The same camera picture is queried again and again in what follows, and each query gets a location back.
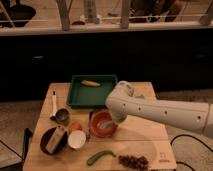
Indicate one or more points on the blue sponge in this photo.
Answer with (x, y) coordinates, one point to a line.
(140, 97)

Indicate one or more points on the beige box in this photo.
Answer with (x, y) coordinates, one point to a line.
(56, 140)

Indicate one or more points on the green plastic tray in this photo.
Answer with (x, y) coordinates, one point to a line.
(84, 97)

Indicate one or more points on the dark red grapes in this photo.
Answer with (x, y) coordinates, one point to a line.
(138, 163)

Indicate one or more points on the yellow corn cob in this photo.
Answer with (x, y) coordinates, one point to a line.
(90, 83)

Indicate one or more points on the orange fruit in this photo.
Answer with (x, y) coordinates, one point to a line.
(74, 126)

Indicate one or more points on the grey blue towel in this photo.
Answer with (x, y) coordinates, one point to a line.
(105, 124)

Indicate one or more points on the metal cup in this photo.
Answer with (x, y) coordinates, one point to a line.
(62, 116)

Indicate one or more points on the red bowl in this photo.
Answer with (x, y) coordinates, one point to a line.
(96, 120)

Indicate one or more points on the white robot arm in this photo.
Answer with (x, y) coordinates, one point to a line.
(196, 117)

